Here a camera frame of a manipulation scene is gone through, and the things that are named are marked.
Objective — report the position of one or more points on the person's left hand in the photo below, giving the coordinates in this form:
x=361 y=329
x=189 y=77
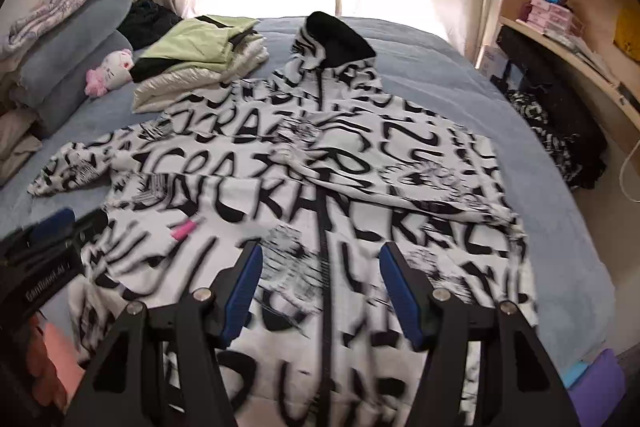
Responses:
x=50 y=357

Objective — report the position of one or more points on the stack of pink boxes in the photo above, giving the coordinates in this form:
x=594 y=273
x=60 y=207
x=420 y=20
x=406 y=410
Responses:
x=545 y=14

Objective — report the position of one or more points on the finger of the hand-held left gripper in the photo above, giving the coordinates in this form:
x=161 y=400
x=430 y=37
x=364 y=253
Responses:
x=90 y=227
x=52 y=222

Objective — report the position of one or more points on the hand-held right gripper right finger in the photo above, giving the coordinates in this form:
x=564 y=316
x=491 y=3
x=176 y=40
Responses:
x=400 y=297

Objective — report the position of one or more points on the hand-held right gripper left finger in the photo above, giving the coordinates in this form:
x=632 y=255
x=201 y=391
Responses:
x=242 y=297

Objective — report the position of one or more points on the blue fleece blanket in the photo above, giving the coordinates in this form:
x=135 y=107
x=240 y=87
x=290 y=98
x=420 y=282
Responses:
x=425 y=72

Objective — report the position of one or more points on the black and white patterned cloth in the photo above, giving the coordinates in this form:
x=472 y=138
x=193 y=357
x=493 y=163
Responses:
x=535 y=117

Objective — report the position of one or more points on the yellow bag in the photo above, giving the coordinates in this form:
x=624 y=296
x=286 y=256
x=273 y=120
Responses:
x=629 y=29

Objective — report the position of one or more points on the white and pink plush toy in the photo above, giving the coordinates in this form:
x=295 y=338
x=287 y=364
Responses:
x=112 y=67

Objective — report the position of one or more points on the beige small cushion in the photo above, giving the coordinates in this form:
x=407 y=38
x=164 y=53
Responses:
x=17 y=147

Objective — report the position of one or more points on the white cardboard box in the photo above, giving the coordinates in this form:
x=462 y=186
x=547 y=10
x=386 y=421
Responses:
x=492 y=62

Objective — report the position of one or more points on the black and white printed hoodie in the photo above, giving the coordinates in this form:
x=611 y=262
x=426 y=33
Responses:
x=320 y=187

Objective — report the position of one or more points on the black garment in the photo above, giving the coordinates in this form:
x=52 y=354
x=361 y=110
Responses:
x=147 y=22

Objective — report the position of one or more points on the stack of papers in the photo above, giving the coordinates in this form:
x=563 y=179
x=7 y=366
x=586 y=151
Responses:
x=585 y=54

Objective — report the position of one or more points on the folded light green jacket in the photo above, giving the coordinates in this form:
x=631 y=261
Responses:
x=200 y=42

